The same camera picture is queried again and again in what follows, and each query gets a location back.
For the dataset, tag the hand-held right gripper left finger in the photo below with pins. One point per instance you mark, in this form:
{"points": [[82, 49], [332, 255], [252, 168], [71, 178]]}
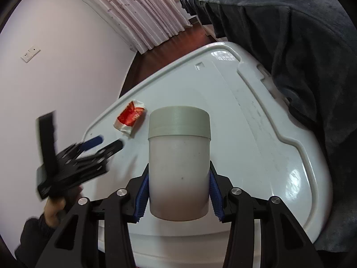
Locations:
{"points": [[142, 198]]}

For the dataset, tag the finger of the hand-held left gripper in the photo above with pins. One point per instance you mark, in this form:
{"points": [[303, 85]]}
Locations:
{"points": [[111, 148], [93, 142]]}

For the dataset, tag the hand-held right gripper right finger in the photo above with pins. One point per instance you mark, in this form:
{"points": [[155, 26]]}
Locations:
{"points": [[216, 198]]}

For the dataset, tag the red and white packet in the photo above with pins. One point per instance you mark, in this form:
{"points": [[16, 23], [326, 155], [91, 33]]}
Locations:
{"points": [[129, 116]]}

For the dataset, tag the white jar with grey lid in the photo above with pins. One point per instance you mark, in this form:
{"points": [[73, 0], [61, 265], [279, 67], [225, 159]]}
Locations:
{"points": [[178, 167]]}

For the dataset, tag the person's left forearm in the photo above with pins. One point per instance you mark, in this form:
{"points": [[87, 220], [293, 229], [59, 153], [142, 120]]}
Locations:
{"points": [[33, 237]]}

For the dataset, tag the person's left hand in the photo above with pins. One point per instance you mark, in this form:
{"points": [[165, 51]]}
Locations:
{"points": [[53, 211]]}

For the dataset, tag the white plastic table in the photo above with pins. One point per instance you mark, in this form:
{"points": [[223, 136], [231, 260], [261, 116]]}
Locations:
{"points": [[251, 145]]}

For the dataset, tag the pink patterned curtain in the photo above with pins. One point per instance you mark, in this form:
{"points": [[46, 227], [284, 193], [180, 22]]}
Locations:
{"points": [[139, 14]]}

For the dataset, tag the white wall socket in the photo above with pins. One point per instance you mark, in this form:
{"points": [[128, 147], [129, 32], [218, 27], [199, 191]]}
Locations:
{"points": [[30, 54]]}

